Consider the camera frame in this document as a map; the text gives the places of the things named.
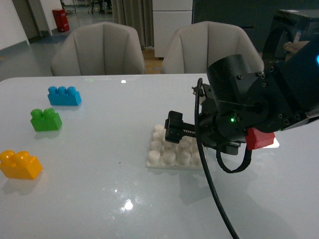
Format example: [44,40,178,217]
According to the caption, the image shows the green toy block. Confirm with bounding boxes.
[30,108,62,132]

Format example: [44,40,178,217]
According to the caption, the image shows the white studded base plate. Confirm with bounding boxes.
[146,124,203,170]

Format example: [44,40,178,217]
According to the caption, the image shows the right grey armchair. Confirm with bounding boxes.
[161,21,264,74]

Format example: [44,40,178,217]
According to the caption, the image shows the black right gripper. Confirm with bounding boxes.
[164,84,269,154]

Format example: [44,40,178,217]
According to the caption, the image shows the yellow toy block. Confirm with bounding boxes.
[0,150,43,180]

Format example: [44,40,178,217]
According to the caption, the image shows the left grey armchair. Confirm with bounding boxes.
[51,22,145,76]

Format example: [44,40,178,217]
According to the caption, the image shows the black cable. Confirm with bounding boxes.
[194,78,240,239]

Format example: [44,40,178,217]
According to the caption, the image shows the grey curtain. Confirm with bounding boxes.
[111,0,154,48]

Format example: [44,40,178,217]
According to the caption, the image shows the grey armchair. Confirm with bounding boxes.
[51,22,145,76]
[161,21,264,74]

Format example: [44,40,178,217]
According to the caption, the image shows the red bin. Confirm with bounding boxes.
[52,8,70,32]

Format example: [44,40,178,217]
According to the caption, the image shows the red camera mount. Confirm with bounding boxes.
[245,128,275,150]

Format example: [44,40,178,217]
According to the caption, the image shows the white cabinet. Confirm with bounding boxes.
[152,0,193,58]

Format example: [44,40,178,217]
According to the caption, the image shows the black appliance box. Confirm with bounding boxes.
[262,9,319,65]

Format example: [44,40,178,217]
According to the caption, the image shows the dark kitchen counter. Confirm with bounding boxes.
[193,0,319,29]

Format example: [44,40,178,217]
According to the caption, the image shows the blue toy block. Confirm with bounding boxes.
[48,86,82,106]

